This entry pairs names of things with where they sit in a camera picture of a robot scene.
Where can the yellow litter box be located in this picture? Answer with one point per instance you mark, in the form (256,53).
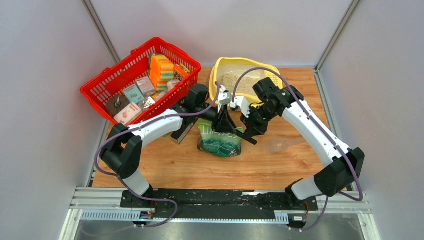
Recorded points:
(228,70)

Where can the grey pink packet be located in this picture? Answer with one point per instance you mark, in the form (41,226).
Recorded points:
(146,86)

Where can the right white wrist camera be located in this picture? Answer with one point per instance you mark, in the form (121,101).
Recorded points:
(240,103)

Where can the teal small packet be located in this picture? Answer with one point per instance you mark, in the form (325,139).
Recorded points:
(133,94)

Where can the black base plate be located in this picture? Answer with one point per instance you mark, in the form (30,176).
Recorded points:
(216,204)

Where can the black bag clip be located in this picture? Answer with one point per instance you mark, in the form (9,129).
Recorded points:
(245,136)

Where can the dark brown box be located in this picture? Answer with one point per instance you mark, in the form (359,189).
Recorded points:
(179,135)

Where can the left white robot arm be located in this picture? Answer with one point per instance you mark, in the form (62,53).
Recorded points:
(123,148)

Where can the pink white packet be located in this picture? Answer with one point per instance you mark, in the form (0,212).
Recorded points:
(128,114)

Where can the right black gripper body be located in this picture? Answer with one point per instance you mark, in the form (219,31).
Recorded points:
(258,118)

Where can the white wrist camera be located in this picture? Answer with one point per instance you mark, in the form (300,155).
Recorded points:
(240,103)
(224,99)

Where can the green litter bag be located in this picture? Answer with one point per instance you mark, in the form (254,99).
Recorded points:
(219,144)

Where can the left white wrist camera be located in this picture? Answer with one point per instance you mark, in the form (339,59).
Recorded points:
(224,99)

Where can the aluminium frame rail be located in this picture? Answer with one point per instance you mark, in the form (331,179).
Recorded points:
(115,214)

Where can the orange sponge stack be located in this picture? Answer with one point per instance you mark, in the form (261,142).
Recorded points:
(163,73)

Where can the brown round disc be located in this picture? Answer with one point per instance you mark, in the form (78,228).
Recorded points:
(116,104)

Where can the clear plastic scoop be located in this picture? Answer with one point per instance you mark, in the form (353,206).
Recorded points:
(279,145)

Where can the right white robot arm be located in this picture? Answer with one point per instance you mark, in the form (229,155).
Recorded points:
(342,165)

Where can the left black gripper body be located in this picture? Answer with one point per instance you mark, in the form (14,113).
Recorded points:
(215,117)

